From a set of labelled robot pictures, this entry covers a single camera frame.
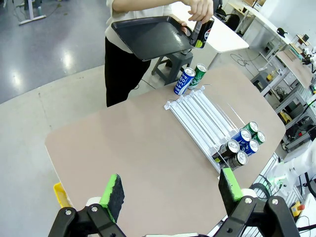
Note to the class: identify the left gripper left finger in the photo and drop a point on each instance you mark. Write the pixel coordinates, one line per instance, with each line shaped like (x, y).
(114, 197)

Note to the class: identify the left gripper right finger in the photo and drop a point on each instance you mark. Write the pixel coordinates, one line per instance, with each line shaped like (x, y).
(225, 187)

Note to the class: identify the black Pepsi can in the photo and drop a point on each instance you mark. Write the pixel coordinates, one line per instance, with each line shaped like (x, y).
(239, 159)
(203, 33)
(230, 146)

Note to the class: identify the blue Pocari Sweat can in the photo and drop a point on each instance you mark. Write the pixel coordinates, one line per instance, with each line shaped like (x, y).
(182, 82)
(251, 148)
(243, 135)

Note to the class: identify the black plastic serving tray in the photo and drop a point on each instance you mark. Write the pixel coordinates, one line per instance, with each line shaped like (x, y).
(150, 37)

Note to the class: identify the person's right forearm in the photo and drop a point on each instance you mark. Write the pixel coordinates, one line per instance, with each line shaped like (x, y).
(138, 5)

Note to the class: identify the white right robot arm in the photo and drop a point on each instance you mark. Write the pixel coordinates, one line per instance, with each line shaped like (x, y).
(296, 168)

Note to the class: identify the person in grey shirt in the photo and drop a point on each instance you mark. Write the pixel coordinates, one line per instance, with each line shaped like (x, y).
(123, 74)

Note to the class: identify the person's left hand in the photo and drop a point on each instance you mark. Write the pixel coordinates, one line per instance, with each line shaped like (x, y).
(184, 26)

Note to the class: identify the person's right hand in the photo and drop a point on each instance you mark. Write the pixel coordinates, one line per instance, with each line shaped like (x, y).
(201, 10)

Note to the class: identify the yellow plastic bin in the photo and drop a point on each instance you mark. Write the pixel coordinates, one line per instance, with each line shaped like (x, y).
(61, 195)

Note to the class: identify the green Chilsung cider can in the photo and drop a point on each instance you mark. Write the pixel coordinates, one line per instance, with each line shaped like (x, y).
(251, 127)
(260, 137)
(197, 77)

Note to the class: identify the yellow emergency stop box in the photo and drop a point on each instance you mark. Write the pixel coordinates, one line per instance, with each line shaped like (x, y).
(297, 209)

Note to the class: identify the white can dispenser rack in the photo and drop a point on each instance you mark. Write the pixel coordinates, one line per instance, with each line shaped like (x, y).
(197, 116)

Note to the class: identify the dark grey plastic stool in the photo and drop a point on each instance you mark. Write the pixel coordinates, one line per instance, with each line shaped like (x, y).
(175, 66)

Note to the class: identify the workbench with brown top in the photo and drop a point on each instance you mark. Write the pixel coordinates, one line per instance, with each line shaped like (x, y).
(296, 66)

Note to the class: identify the large white table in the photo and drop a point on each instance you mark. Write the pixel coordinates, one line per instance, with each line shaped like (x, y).
(227, 39)

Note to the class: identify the black office chair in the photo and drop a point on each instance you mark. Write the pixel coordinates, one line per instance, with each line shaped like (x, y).
(230, 21)

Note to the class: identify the long white desk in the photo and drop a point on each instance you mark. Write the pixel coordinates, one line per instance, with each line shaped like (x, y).
(264, 22)

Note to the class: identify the white desk leg frame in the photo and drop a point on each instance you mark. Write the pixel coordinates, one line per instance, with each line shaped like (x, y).
(30, 12)

